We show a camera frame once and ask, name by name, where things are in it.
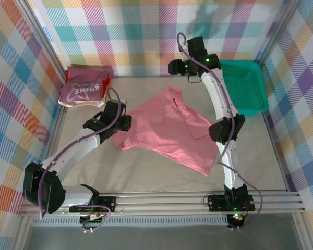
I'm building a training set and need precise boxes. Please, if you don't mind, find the mauve folded printed t-shirt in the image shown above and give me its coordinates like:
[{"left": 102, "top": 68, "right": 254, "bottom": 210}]
[{"left": 58, "top": 66, "right": 107, "bottom": 105}]

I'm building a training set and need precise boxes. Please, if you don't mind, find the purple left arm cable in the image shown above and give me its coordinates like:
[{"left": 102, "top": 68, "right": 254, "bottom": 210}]
[{"left": 38, "top": 87, "right": 126, "bottom": 234}]

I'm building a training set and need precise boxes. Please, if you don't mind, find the red folded t-shirt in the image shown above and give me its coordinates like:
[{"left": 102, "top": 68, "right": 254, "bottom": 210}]
[{"left": 64, "top": 69, "right": 112, "bottom": 96}]

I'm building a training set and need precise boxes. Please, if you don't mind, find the white slotted cable duct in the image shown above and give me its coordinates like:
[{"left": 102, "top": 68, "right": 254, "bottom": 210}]
[{"left": 31, "top": 218, "right": 230, "bottom": 226}]

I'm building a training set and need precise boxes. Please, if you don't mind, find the white folded t-shirt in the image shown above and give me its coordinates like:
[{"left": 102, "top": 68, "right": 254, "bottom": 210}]
[{"left": 57, "top": 98, "right": 105, "bottom": 108}]

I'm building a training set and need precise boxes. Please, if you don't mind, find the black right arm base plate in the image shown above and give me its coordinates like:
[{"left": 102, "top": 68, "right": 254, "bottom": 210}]
[{"left": 207, "top": 194, "right": 256, "bottom": 212}]

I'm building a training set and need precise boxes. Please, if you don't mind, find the pink t-shirt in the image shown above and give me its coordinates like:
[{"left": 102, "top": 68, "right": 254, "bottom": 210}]
[{"left": 112, "top": 87, "right": 218, "bottom": 178}]

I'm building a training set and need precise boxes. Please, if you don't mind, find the teal plastic mesh basket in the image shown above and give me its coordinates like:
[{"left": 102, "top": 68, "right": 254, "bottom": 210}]
[{"left": 219, "top": 60, "right": 270, "bottom": 117}]

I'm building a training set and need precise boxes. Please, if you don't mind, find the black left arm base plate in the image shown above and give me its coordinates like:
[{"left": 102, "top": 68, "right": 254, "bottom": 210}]
[{"left": 68, "top": 195, "right": 117, "bottom": 214}]

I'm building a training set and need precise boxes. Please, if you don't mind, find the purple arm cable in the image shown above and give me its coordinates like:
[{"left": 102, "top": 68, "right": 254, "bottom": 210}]
[
  {"left": 38, "top": 87, "right": 126, "bottom": 234},
  {"left": 177, "top": 32, "right": 264, "bottom": 231}
]

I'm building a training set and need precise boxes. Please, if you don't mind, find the aluminium frame post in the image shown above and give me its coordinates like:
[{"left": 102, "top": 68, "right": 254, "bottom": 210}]
[
  {"left": 14, "top": 0, "right": 67, "bottom": 79},
  {"left": 256, "top": 0, "right": 303, "bottom": 67}
]

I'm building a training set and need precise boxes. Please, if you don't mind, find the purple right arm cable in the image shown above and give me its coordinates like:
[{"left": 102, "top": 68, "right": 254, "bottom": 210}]
[{"left": 177, "top": 32, "right": 264, "bottom": 231}]

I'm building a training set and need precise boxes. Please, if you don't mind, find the aluminium frame cross rail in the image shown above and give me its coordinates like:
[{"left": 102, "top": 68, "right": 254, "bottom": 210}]
[{"left": 19, "top": 191, "right": 306, "bottom": 217}]

